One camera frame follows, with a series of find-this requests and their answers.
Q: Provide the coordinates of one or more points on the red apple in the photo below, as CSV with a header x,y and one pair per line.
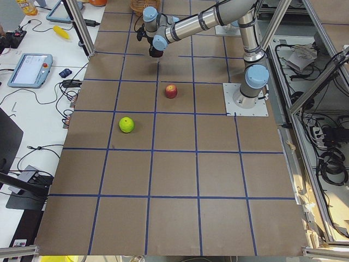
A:
x,y
171,91

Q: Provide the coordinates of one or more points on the wicker basket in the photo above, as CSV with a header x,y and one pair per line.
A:
x,y
139,5

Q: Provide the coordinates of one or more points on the aluminium frame post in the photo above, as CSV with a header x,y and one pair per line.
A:
x,y
80,27

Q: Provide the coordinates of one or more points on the black monitor stand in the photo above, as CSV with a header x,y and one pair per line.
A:
x,y
11,138

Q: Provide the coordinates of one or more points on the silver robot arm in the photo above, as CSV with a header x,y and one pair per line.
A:
x,y
236,18

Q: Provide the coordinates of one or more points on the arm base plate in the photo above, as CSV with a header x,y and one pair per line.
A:
x,y
238,105

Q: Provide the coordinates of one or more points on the grey usb hub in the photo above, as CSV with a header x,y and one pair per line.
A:
x,y
33,181

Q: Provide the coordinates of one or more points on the yellow corn toy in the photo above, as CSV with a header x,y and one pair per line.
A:
x,y
61,32

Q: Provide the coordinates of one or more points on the dark blue small pouch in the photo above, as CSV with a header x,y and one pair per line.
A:
x,y
65,73

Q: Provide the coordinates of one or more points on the teach pendant tablet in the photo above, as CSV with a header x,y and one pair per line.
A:
x,y
31,70

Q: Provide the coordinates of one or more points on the green apple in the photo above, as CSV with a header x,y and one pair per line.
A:
x,y
126,124

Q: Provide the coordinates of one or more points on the black power strip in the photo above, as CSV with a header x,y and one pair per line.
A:
x,y
326,136

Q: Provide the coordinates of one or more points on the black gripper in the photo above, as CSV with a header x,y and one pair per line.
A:
x,y
154,52

